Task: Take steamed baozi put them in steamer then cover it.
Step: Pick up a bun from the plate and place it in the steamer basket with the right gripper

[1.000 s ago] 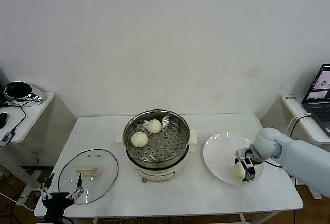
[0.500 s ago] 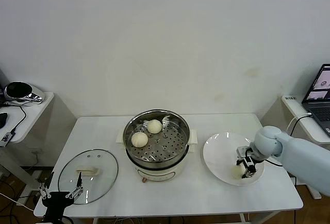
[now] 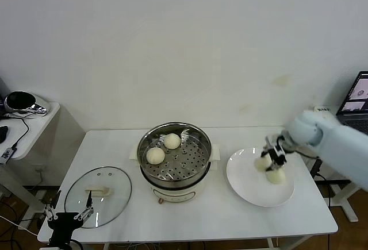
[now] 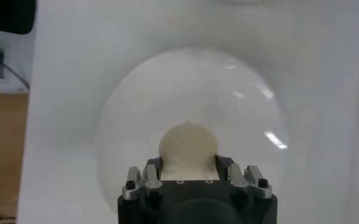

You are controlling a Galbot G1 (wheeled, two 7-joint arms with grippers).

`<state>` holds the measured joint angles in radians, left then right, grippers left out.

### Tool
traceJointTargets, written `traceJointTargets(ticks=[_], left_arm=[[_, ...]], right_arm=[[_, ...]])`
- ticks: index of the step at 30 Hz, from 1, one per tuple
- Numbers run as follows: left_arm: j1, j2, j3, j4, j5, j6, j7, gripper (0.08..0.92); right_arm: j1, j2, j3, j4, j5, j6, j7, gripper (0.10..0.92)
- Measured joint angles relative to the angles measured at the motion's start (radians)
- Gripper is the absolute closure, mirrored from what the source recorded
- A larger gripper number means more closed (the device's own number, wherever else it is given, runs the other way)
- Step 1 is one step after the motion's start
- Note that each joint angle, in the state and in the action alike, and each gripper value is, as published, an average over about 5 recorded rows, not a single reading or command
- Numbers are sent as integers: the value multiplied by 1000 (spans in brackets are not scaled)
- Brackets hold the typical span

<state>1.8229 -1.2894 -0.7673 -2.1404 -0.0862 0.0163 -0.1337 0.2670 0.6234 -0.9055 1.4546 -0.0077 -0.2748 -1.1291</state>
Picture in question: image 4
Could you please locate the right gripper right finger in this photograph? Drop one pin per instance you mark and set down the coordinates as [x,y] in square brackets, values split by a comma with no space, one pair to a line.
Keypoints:
[246,182]

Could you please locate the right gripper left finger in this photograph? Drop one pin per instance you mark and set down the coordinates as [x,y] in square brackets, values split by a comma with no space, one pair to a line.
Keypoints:
[142,185]

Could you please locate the white round plate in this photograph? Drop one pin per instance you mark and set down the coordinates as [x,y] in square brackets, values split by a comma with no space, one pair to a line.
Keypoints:
[182,91]

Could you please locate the white steamed baozi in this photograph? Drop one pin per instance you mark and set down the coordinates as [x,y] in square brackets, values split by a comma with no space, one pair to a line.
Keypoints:
[188,146]

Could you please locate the grey white robot base shell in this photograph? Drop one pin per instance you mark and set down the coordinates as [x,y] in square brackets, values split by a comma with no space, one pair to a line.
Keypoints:
[8,85]

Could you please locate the black robot torso panel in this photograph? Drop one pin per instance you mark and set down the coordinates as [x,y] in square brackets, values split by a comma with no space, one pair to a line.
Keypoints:
[5,15]

